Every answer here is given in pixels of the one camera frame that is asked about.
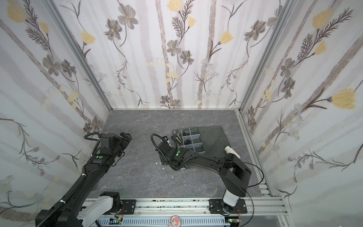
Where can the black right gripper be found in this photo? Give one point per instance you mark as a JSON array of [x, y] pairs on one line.
[[176, 142]]

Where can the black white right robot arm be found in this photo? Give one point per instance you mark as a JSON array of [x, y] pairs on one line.
[[233, 172]]

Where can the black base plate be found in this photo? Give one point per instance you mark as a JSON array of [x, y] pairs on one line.
[[125, 207], [217, 206]]

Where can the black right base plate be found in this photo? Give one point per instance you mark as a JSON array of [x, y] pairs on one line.
[[217, 206]]

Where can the pink figurine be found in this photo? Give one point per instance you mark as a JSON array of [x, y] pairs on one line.
[[175, 221]]

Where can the white plastic bottle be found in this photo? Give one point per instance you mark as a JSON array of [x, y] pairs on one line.
[[230, 150]]

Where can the green plastic organizer box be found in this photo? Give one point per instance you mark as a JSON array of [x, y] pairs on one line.
[[201, 147]]

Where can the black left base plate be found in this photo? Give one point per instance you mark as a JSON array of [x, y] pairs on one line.
[[125, 207]]

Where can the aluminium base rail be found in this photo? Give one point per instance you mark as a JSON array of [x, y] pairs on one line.
[[194, 212]]

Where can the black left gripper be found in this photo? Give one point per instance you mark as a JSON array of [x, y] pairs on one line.
[[124, 143]]

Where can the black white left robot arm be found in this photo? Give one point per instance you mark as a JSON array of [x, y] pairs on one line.
[[68, 212]]

